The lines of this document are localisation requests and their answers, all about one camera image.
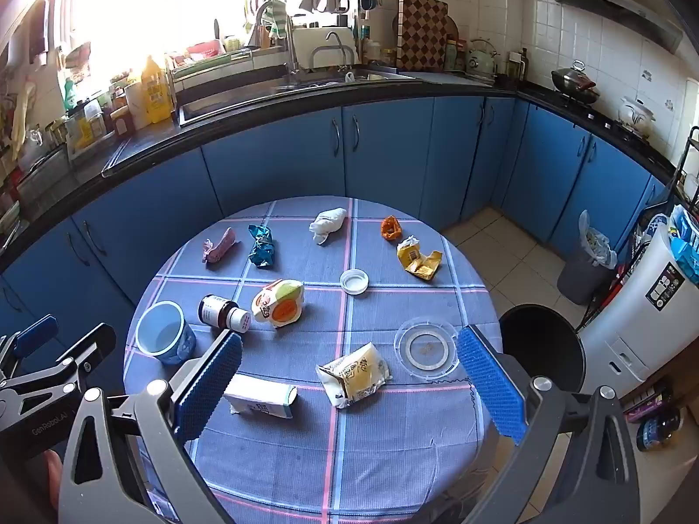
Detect blue round container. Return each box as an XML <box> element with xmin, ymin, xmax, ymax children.
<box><xmin>636</xmin><ymin>409</ymin><xmax>683</xmax><ymax>453</ymax></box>

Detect blue plaid tablecloth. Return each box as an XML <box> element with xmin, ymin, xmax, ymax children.
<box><xmin>123</xmin><ymin>196</ymin><xmax>503</xmax><ymax>524</ymax></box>

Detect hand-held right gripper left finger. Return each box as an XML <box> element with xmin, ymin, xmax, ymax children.
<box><xmin>57</xmin><ymin>330</ymin><xmax>244</xmax><ymax>524</ymax></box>

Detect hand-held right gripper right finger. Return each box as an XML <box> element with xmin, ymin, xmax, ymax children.
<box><xmin>456</xmin><ymin>324</ymin><xmax>642</xmax><ymax>524</ymax></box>

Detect blue kitchen cabinets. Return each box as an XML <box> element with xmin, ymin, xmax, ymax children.
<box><xmin>0</xmin><ymin>93</ymin><xmax>674</xmax><ymax>350</ymax></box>

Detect white appliance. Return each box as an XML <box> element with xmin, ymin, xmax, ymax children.
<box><xmin>576</xmin><ymin>213</ymin><xmax>699</xmax><ymax>384</ymax></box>

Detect white plastic lid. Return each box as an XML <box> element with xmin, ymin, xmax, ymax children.
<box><xmin>339</xmin><ymin>269</ymin><xmax>369</xmax><ymax>296</ymax></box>

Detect white ceramic pot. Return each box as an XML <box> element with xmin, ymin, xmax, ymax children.
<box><xmin>617</xmin><ymin>95</ymin><xmax>659</xmax><ymax>133</ymax></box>

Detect green striped towel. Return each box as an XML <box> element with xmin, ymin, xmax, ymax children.
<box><xmin>261</xmin><ymin>0</ymin><xmax>290</xmax><ymax>40</ymax></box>

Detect teal crumpled foil wrapper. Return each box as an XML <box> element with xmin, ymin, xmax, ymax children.
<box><xmin>247</xmin><ymin>224</ymin><xmax>277</xmax><ymax>270</ymax></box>

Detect brown bottle with white cap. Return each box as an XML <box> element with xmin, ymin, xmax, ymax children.
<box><xmin>197</xmin><ymin>295</ymin><xmax>252</xmax><ymax>335</ymax></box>

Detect blue packet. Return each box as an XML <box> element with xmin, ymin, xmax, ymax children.
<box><xmin>669</xmin><ymin>204</ymin><xmax>699</xmax><ymax>272</ymax></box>

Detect grey bin with white liner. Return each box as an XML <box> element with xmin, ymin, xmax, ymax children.
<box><xmin>557</xmin><ymin>210</ymin><xmax>619</xmax><ymax>304</ymax></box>

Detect black kitchen countertop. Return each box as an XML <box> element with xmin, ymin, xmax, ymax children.
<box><xmin>0</xmin><ymin>68</ymin><xmax>678</xmax><ymax>271</ymax></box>

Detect black round bin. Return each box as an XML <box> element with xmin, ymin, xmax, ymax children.
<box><xmin>498</xmin><ymin>303</ymin><xmax>588</xmax><ymax>395</ymax></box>

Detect person's left hand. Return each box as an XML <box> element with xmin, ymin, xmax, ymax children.
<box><xmin>46</xmin><ymin>446</ymin><xmax>63</xmax><ymax>506</ymax></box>

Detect clear round plastic lid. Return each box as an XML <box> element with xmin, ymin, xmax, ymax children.
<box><xmin>394</xmin><ymin>317</ymin><xmax>460</xmax><ymax>381</ymax></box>

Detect black wok with lid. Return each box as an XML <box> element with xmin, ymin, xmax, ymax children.
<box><xmin>550</xmin><ymin>60</ymin><xmax>600</xmax><ymax>106</ymax></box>

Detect yellow paper package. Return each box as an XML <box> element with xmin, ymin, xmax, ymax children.
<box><xmin>396</xmin><ymin>236</ymin><xmax>443</xmax><ymax>281</ymax></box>

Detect pink crumpled wrapper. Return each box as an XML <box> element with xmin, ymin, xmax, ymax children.
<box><xmin>202</xmin><ymin>228</ymin><xmax>241</xmax><ymax>265</ymax></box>

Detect tall steel faucet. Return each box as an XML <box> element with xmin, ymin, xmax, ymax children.
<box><xmin>254</xmin><ymin>0</ymin><xmax>301</xmax><ymax>78</ymax></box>

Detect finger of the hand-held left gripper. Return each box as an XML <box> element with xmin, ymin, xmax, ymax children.
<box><xmin>0</xmin><ymin>314</ymin><xmax>60</xmax><ymax>380</ymax></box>
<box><xmin>0</xmin><ymin>323</ymin><xmax>117</xmax><ymax>402</ymax></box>

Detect checkered cutting board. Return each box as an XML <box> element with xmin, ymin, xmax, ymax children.
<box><xmin>396</xmin><ymin>0</ymin><xmax>452</xmax><ymax>72</ymax></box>

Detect white crumpled plastic bag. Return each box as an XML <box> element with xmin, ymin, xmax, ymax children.
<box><xmin>308</xmin><ymin>207</ymin><xmax>349</xmax><ymax>245</ymax></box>

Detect small steel faucet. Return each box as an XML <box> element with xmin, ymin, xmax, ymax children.
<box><xmin>325</xmin><ymin>30</ymin><xmax>354</xmax><ymax>75</ymax></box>

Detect blue paper cup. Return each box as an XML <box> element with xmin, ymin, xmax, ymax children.
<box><xmin>135</xmin><ymin>300</ymin><xmax>197</xmax><ymax>366</ymax></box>

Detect white and orange carton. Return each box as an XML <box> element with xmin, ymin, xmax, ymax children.
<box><xmin>251</xmin><ymin>278</ymin><xmax>305</xmax><ymax>329</ymax></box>

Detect yellow detergent bottle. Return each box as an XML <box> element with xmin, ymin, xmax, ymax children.
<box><xmin>139</xmin><ymin>55</ymin><xmax>173</xmax><ymax>124</ymax></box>

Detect small white carton box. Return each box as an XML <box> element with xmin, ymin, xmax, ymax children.
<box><xmin>223</xmin><ymin>374</ymin><xmax>298</xmax><ymax>420</ymax></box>

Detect steel sink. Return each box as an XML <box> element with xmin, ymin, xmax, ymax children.
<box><xmin>177</xmin><ymin>68</ymin><xmax>421</xmax><ymax>122</ymax></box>

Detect yellow bread wrapper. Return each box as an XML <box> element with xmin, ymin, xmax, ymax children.
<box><xmin>317</xmin><ymin>342</ymin><xmax>393</xmax><ymax>410</ymax></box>

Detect purple flat box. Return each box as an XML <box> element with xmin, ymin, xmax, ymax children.
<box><xmin>623</xmin><ymin>382</ymin><xmax>674</xmax><ymax>422</ymax></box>

